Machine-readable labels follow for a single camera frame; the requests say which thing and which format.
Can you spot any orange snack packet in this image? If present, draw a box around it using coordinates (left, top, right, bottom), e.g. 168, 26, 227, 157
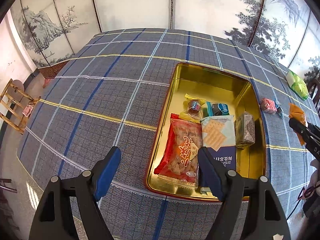
289, 103, 307, 145

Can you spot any blue candy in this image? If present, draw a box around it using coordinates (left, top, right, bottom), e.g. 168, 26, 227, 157
274, 100, 284, 118

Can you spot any dark seaweed snack block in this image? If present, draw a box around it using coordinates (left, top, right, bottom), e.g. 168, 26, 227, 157
234, 112, 255, 148

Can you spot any clear fried twist snack pack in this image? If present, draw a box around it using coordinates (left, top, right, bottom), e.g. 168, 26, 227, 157
158, 116, 202, 187

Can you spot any blue soda cracker pack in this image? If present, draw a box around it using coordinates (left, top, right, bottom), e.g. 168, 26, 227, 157
201, 115, 236, 170

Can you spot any red snack packet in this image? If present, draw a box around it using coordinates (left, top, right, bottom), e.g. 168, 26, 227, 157
153, 124, 175, 175

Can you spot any pink patterned candy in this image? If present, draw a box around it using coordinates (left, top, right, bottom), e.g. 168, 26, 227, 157
260, 98, 277, 114

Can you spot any green tissue pack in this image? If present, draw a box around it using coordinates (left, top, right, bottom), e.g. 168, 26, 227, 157
285, 70, 309, 100

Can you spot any dark wooden chair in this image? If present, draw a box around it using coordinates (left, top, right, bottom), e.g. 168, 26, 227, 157
307, 79, 320, 115

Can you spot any teal wrapped dark candy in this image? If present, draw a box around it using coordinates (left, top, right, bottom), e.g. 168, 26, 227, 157
201, 101, 229, 118

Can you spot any grey plaid tablecloth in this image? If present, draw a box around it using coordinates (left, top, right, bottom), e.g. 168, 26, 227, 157
17, 28, 319, 239

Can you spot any red gold toffee tin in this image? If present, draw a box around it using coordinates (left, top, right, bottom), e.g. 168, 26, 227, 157
145, 63, 266, 202

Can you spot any small yellow wrapped candy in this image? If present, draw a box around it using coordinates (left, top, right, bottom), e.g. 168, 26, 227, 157
179, 93, 206, 124

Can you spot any wooden stool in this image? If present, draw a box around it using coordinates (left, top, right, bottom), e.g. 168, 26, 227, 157
1, 79, 41, 134

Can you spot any painted folding screen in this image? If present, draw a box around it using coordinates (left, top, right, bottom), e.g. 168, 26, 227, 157
7, 0, 319, 79

